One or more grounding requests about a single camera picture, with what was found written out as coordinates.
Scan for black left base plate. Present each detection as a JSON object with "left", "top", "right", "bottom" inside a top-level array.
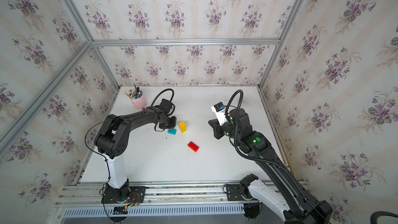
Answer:
[{"left": 101, "top": 186, "right": 147, "bottom": 204}]

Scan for pink pen cup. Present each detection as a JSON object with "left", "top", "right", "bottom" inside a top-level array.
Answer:
[{"left": 131, "top": 95, "right": 147, "bottom": 111}]

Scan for yellow square lego brick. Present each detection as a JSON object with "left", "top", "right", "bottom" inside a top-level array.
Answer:
[{"left": 178, "top": 121, "right": 187, "bottom": 133}]

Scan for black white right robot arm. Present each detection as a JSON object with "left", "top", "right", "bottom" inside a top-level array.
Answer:
[{"left": 208, "top": 104, "right": 332, "bottom": 224}]

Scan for teal curved lego brick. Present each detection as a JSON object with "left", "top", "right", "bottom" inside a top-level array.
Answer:
[{"left": 167, "top": 128, "right": 177, "bottom": 135}]

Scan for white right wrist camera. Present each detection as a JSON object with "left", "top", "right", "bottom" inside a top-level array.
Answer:
[{"left": 211, "top": 102, "right": 228, "bottom": 126}]

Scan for pens in cup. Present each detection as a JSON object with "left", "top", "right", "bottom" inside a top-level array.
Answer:
[{"left": 125, "top": 85, "right": 143, "bottom": 100}]

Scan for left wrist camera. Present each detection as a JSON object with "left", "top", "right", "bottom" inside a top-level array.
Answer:
[{"left": 158, "top": 99, "right": 175, "bottom": 115}]

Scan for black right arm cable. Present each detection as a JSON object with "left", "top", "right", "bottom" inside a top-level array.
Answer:
[{"left": 224, "top": 89, "right": 287, "bottom": 170}]

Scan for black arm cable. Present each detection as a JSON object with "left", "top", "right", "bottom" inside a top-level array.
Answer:
[
  {"left": 150, "top": 88, "right": 175, "bottom": 116},
  {"left": 224, "top": 89, "right": 287, "bottom": 170}
]

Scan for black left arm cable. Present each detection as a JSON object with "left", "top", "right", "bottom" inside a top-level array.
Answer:
[{"left": 150, "top": 88, "right": 175, "bottom": 116}]

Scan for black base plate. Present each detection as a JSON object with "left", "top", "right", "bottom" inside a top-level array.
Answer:
[
  {"left": 222, "top": 183, "right": 267, "bottom": 203},
  {"left": 101, "top": 186, "right": 147, "bottom": 204}
]

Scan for red long lego brick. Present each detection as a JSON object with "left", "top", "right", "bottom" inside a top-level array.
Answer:
[{"left": 188, "top": 142, "right": 200, "bottom": 152}]

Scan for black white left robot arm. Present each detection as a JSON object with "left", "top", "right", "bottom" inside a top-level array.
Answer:
[{"left": 94, "top": 103, "right": 176, "bottom": 196}]

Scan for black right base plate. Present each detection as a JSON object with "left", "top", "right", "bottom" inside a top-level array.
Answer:
[{"left": 222, "top": 183, "right": 267, "bottom": 203}]

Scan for aluminium mounting rail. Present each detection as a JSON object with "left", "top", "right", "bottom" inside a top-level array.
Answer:
[{"left": 55, "top": 180, "right": 239, "bottom": 207}]

